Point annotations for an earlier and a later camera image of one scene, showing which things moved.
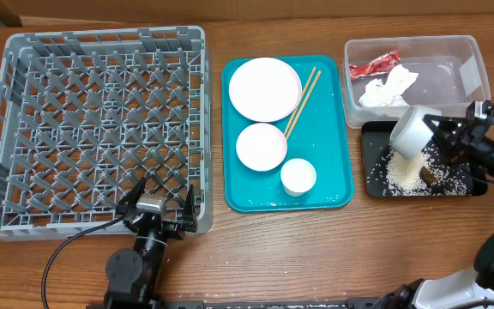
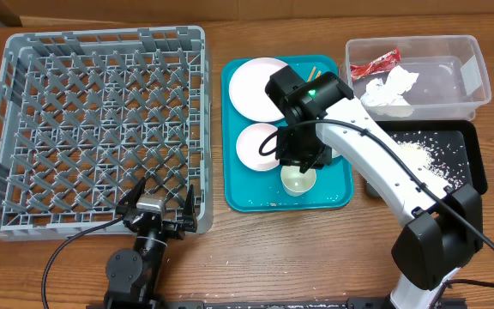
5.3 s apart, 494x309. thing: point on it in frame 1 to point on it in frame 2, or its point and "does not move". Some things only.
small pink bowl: (261, 147) does not move
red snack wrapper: (383, 63) does not move
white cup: (298, 176) does not move
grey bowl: (410, 134) to (334, 154)
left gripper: (177, 230) does not move
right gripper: (456, 136) to (305, 160)
